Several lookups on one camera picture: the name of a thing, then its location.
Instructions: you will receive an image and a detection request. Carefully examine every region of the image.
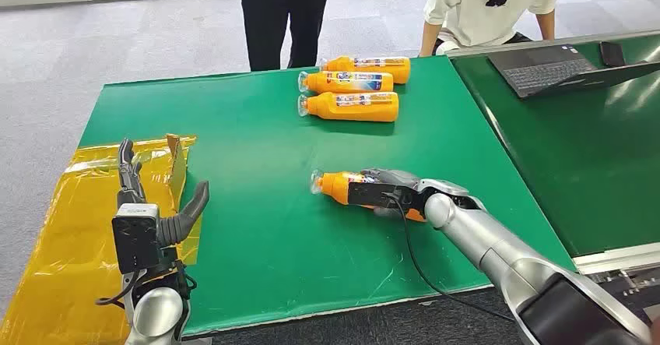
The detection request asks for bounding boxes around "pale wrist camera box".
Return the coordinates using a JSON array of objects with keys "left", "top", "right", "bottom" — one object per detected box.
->
[
  {"left": 111, "top": 202, "right": 161, "bottom": 275},
  {"left": 347, "top": 180, "right": 414, "bottom": 213}
]

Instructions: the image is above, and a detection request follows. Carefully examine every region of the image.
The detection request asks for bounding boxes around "green conveyor belt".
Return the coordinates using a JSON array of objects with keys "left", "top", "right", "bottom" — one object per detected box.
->
[{"left": 446, "top": 29, "right": 660, "bottom": 276}]

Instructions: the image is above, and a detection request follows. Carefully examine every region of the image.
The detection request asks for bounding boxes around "orange bottle with clear cap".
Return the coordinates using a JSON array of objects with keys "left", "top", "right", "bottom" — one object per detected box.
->
[
  {"left": 310, "top": 169, "right": 429, "bottom": 224},
  {"left": 297, "top": 70, "right": 395, "bottom": 96},
  {"left": 318, "top": 55, "right": 412, "bottom": 85},
  {"left": 297, "top": 91, "right": 401, "bottom": 123}
]

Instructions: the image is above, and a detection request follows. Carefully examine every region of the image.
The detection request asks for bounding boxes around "person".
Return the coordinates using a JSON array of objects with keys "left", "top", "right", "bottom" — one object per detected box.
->
[
  {"left": 240, "top": 0, "right": 332, "bottom": 72},
  {"left": 418, "top": 0, "right": 567, "bottom": 58}
]

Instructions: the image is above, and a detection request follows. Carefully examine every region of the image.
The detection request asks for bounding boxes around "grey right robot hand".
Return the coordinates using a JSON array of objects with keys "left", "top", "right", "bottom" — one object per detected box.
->
[{"left": 359, "top": 166, "right": 428, "bottom": 220}]

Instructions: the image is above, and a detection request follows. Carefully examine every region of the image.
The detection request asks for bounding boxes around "yellow plastic bag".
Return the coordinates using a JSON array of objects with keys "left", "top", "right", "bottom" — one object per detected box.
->
[{"left": 0, "top": 134, "right": 202, "bottom": 345}]

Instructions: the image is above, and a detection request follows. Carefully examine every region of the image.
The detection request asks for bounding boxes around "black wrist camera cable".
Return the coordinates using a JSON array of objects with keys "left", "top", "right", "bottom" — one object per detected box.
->
[
  {"left": 384, "top": 192, "right": 518, "bottom": 325},
  {"left": 94, "top": 267, "right": 141, "bottom": 308}
]

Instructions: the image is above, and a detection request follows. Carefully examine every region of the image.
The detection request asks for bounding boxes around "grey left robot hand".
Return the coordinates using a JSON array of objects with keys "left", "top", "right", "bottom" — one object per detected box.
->
[{"left": 116, "top": 137, "right": 211, "bottom": 248}]

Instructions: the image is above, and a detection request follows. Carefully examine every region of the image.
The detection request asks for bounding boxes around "black phone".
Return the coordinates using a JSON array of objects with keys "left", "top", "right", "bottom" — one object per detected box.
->
[{"left": 599, "top": 40, "right": 627, "bottom": 69}]

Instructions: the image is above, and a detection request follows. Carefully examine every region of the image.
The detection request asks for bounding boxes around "black left wrist camera cable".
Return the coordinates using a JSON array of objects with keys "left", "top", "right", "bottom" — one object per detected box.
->
[{"left": 94, "top": 267, "right": 141, "bottom": 308}]

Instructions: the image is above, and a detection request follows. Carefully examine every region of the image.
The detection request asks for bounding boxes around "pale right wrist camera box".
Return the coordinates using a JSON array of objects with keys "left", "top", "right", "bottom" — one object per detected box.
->
[{"left": 347, "top": 180, "right": 414, "bottom": 213}]

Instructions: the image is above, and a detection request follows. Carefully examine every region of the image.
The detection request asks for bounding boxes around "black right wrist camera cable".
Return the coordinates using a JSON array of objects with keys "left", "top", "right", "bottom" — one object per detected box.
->
[{"left": 384, "top": 192, "right": 518, "bottom": 325}]

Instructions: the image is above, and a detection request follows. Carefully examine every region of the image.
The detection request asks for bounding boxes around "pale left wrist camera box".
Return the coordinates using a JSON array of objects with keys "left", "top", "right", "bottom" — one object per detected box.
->
[{"left": 111, "top": 202, "right": 161, "bottom": 275}]

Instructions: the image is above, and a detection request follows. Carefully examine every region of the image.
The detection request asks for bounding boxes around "black laptop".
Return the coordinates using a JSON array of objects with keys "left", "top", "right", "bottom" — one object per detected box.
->
[{"left": 486, "top": 42, "right": 660, "bottom": 100}]

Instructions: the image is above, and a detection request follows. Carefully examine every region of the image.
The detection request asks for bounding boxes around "black metal machine frame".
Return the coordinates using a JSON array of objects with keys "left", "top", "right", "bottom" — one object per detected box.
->
[{"left": 586, "top": 265, "right": 660, "bottom": 329}]

